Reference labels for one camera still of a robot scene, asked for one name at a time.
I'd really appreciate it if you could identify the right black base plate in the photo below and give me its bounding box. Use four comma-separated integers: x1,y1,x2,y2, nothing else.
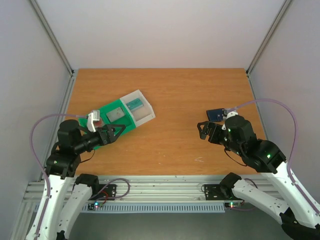
201,184,230,201

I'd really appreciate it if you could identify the teal VIP card stack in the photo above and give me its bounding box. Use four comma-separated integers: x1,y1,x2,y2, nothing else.
126,98,144,112

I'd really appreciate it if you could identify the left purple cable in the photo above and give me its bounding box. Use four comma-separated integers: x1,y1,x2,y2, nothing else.
29,113,87,238

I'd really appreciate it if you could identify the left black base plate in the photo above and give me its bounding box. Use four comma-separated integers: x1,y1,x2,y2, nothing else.
90,184,117,201

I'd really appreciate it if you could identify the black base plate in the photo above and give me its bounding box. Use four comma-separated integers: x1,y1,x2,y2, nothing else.
90,184,117,201
201,184,230,201

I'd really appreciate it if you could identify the red dotted card stack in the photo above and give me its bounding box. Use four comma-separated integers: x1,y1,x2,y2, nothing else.
94,121,104,128

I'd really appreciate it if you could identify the grey floral card stack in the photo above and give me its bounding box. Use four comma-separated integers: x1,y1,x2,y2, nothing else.
106,107,125,123

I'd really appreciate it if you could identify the blue card holder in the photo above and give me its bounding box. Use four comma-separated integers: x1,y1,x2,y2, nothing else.
206,108,224,122

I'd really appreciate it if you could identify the white plastic bin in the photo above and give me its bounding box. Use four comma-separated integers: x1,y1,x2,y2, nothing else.
120,89,156,128

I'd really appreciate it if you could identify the grey slotted cable duct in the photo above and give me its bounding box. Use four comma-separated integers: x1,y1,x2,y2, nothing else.
81,202,225,214

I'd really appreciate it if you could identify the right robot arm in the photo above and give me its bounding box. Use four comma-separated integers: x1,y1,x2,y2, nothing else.
197,115,320,240

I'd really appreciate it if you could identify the green plastic bin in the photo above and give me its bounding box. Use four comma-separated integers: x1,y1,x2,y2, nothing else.
94,99,136,136

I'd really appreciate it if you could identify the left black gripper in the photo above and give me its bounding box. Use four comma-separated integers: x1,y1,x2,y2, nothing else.
75,124,127,153

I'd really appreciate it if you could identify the left frame post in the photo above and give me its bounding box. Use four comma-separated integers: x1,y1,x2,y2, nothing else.
28,0,74,76

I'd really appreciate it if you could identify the aluminium frame rail front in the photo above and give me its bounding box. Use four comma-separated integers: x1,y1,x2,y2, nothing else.
23,174,281,203

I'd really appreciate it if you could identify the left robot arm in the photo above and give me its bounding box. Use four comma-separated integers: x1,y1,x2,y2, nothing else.
25,119,126,240

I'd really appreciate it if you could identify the frame post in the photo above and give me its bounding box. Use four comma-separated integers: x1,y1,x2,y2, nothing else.
28,0,74,76
246,0,294,77

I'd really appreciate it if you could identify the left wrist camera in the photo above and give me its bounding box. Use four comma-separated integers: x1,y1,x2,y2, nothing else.
86,110,100,133

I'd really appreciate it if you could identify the right frame post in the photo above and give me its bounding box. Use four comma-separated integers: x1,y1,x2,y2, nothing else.
246,0,294,77

